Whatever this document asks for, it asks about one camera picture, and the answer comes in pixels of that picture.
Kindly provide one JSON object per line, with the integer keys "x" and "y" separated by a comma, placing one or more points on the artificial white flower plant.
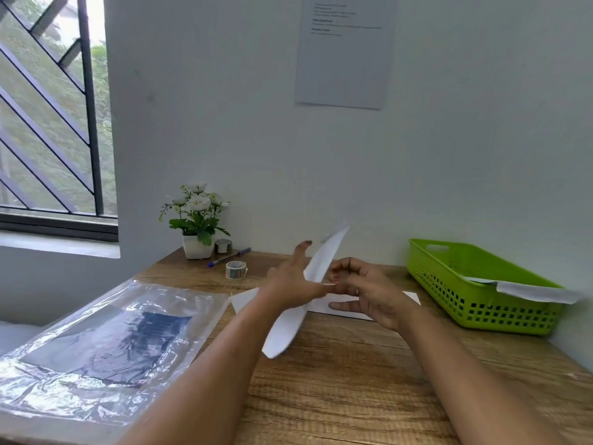
{"x": 198, "y": 206}

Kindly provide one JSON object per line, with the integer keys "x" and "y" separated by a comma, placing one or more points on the person's left forearm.
{"x": 204, "y": 380}

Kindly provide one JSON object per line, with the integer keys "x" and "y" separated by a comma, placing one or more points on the black window frame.
{"x": 55, "y": 224}

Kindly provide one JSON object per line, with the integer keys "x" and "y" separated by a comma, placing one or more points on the person's left hand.
{"x": 287, "y": 287}

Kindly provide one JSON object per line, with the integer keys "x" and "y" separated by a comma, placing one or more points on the blue pen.
{"x": 229, "y": 257}

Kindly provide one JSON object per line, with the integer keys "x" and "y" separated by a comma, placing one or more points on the person's left fingers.
{"x": 303, "y": 254}

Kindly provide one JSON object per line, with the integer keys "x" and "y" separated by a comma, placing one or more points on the silver tape roll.
{"x": 223, "y": 247}

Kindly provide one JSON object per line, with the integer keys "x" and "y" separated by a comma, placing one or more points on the white square flower pot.
{"x": 197, "y": 250}

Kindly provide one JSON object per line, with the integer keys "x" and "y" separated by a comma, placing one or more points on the clear plastic bag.
{"x": 60, "y": 393}

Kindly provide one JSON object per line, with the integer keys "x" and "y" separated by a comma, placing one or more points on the person's right hand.
{"x": 370, "y": 296}

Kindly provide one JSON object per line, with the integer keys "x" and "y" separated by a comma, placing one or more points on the clear printed tape roll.
{"x": 235, "y": 270}

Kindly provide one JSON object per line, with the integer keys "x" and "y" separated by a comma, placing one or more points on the white envelope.
{"x": 340, "y": 308}

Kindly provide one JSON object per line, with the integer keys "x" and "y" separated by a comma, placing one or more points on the dark blue folded garment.
{"x": 116, "y": 347}

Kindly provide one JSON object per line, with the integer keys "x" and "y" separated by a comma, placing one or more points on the white paper sheet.
{"x": 288, "y": 332}

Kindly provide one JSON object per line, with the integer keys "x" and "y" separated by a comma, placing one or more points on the person's right fingers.
{"x": 350, "y": 268}

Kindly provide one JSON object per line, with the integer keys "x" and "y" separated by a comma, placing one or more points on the white printed wall notice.
{"x": 345, "y": 64}

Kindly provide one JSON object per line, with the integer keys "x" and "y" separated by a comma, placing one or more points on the white folded paper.
{"x": 532, "y": 291}

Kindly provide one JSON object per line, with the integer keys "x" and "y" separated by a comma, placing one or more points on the black metal window grille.
{"x": 86, "y": 87}

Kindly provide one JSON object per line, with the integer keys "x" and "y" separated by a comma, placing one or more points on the person's right forearm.
{"x": 463, "y": 384}

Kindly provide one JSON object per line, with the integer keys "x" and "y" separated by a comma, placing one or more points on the green plastic basket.
{"x": 486, "y": 311}

